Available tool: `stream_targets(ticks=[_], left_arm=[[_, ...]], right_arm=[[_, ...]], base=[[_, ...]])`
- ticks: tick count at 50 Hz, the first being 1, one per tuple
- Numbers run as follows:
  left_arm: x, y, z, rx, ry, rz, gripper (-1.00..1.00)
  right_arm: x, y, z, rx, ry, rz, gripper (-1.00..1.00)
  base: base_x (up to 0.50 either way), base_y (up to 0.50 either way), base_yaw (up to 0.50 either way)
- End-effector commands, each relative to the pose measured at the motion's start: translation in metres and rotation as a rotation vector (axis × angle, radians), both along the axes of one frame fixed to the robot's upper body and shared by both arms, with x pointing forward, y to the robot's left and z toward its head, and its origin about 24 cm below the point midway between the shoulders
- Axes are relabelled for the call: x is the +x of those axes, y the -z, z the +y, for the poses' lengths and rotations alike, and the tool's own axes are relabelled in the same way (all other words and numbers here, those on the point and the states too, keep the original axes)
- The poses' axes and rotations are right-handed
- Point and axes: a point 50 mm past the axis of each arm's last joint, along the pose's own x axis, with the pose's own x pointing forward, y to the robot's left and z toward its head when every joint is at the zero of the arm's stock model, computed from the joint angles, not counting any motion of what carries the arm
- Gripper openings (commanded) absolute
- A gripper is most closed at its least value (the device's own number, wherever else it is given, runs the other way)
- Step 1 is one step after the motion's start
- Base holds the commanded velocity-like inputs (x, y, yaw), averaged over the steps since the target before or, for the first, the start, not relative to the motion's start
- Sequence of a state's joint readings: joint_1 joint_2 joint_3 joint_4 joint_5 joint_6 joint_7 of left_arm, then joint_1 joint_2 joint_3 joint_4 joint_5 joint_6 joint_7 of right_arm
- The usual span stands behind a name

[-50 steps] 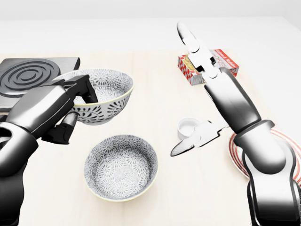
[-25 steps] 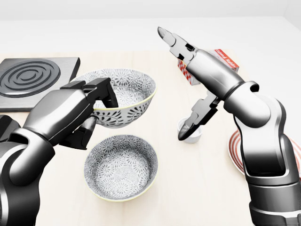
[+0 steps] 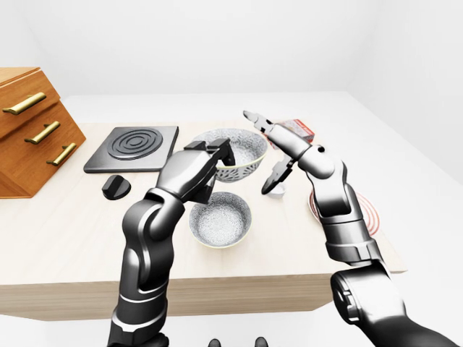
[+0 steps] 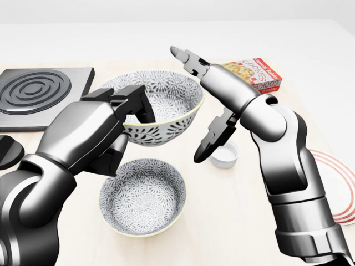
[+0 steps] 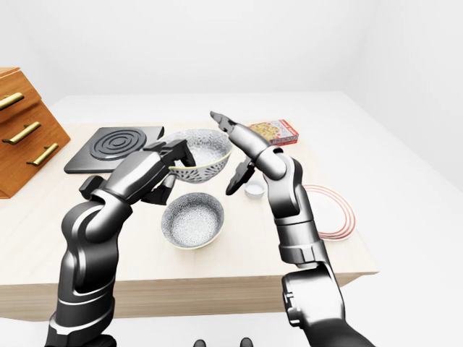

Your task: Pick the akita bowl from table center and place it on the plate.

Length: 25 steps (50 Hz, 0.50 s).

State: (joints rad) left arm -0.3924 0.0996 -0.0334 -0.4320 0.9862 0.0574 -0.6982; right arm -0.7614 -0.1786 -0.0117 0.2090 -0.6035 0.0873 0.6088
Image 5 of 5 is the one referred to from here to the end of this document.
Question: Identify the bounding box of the silver black robot right hand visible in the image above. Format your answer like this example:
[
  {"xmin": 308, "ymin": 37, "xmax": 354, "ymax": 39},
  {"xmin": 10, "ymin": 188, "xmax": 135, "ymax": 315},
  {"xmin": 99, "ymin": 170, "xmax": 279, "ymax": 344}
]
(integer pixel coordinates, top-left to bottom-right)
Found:
[{"xmin": 209, "ymin": 111, "xmax": 273, "ymax": 197}]

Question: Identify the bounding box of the silver black robot left hand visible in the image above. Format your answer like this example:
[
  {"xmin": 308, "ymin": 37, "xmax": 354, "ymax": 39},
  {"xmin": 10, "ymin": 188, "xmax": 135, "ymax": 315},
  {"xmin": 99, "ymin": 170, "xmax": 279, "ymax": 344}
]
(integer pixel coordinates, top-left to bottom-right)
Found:
[{"xmin": 106, "ymin": 138, "xmax": 193, "ymax": 207}]

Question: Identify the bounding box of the patterned black white bowl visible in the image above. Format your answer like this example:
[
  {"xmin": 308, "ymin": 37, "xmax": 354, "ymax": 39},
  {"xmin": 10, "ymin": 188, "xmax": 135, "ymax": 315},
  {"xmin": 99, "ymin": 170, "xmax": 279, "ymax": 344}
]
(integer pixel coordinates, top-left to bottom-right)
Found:
[
  {"xmin": 161, "ymin": 192, "xmax": 226, "ymax": 251},
  {"xmin": 158, "ymin": 128, "xmax": 234, "ymax": 184}
]

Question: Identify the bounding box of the flat dark stove plate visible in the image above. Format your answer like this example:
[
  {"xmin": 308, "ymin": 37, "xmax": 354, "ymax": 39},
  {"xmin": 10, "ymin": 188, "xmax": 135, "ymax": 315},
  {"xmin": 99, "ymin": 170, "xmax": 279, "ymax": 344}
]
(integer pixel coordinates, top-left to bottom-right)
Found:
[{"xmin": 64, "ymin": 126, "xmax": 165, "ymax": 176}]

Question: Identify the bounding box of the white plate with red rings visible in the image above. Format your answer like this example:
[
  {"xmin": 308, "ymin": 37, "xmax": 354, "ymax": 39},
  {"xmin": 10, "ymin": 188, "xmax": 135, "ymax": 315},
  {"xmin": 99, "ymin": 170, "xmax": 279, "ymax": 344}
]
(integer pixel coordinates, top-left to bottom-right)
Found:
[{"xmin": 301, "ymin": 184, "xmax": 357, "ymax": 241}]

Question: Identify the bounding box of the printed red food box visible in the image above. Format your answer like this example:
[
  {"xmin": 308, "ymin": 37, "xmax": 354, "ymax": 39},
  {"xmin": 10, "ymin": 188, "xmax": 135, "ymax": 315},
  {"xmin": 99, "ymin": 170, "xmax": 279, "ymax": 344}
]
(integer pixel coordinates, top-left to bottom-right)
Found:
[{"xmin": 248, "ymin": 119, "xmax": 300, "ymax": 147}]

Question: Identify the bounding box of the small white ramekin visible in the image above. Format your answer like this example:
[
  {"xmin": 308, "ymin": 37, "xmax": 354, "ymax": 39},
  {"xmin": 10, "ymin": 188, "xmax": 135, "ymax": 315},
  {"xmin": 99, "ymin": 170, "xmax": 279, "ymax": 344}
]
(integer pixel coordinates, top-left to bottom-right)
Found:
[{"xmin": 244, "ymin": 181, "xmax": 266, "ymax": 200}]

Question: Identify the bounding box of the wooden cabinet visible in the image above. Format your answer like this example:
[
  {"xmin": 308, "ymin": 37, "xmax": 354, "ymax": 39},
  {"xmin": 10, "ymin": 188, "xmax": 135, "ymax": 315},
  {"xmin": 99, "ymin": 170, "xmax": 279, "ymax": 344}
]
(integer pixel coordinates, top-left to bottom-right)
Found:
[{"xmin": 0, "ymin": 67, "xmax": 72, "ymax": 200}]

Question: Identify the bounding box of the wooden cabinet drawer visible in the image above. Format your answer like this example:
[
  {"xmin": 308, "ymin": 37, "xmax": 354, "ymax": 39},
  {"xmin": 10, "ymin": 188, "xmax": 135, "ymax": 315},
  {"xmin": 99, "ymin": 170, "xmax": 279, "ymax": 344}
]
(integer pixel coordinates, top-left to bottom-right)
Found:
[
  {"xmin": 0, "ymin": 101, "xmax": 56, "ymax": 160},
  {"xmin": 0, "ymin": 124, "xmax": 71, "ymax": 198},
  {"xmin": 0, "ymin": 80, "xmax": 41, "ymax": 124}
]

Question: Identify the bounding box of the brass drawer handle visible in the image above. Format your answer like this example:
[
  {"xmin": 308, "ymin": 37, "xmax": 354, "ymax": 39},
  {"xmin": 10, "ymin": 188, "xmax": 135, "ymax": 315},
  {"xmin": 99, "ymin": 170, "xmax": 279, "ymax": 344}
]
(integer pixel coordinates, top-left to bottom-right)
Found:
[
  {"xmin": 25, "ymin": 142, "xmax": 60, "ymax": 168},
  {"xmin": 1, "ymin": 121, "xmax": 42, "ymax": 146},
  {"xmin": 0, "ymin": 92, "xmax": 25, "ymax": 111}
]

